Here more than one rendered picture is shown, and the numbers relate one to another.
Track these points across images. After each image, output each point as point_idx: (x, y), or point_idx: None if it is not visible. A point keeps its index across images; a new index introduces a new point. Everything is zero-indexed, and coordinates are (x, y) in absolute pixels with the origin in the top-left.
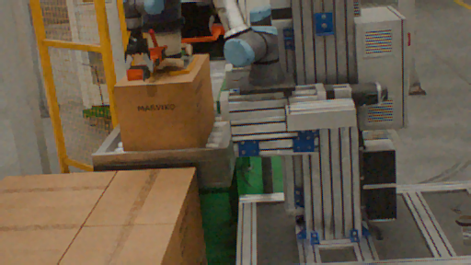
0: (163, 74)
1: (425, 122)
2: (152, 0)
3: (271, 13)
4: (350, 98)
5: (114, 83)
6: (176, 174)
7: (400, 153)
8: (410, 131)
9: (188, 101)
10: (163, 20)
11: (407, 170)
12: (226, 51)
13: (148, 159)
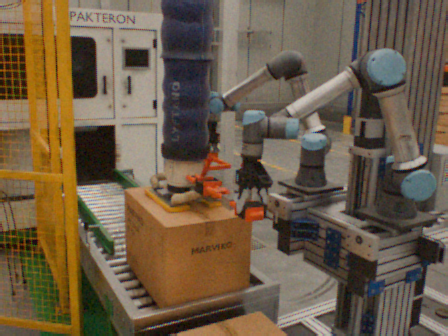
0: (196, 207)
1: (269, 228)
2: (296, 123)
3: (367, 142)
4: None
5: (76, 217)
6: (253, 324)
7: (282, 256)
8: (267, 236)
9: (245, 237)
10: (200, 146)
11: (305, 271)
12: (411, 183)
13: (201, 311)
